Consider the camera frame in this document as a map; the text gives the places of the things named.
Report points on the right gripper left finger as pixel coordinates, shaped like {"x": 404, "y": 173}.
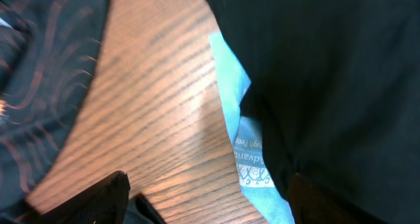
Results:
{"x": 105, "y": 202}

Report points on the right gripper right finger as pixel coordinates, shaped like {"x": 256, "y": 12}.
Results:
{"x": 313, "y": 205}

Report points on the black orange patterned jersey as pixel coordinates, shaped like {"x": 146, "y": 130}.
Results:
{"x": 49, "y": 50}

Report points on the light blue t-shirt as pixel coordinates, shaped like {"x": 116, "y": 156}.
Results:
{"x": 244, "y": 133}

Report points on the plain black garment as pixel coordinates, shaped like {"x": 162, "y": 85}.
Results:
{"x": 335, "y": 90}

